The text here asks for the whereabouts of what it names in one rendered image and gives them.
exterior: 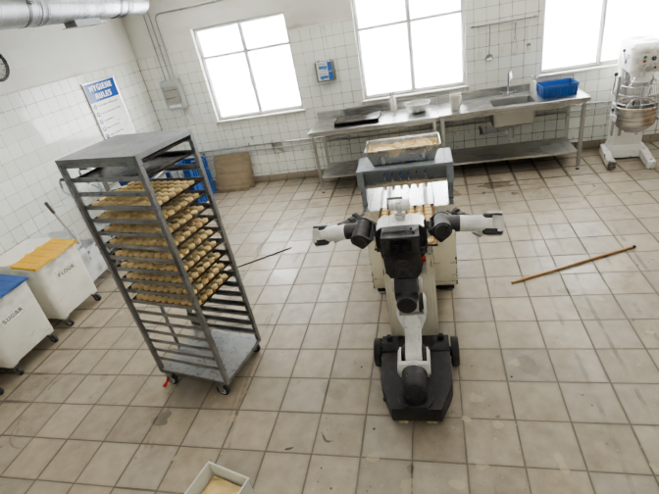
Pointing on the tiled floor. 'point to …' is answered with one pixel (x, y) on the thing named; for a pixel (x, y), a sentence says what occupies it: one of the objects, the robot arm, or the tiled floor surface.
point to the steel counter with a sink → (500, 105)
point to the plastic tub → (220, 481)
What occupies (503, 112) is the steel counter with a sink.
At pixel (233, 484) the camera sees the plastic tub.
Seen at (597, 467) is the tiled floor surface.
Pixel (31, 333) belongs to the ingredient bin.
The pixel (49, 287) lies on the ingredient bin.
